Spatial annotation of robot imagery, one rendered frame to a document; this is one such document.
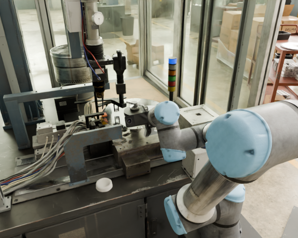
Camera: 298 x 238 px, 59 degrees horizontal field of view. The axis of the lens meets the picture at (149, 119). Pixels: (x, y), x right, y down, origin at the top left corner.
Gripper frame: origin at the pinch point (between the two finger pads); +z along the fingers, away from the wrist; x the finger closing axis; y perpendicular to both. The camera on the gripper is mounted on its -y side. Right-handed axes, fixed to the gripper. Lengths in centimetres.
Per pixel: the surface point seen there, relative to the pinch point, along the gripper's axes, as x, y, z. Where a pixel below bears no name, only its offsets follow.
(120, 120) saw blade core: 2.5, -8.0, 11.7
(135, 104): 9.5, 0.3, 13.6
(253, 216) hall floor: -75, 84, 66
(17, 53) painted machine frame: 48, -57, 40
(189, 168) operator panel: -23.4, 18.5, 0.9
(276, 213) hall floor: -76, 103, 65
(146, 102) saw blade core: 11.3, 8.5, 24.9
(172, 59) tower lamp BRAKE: 32.1, 24.2, 18.9
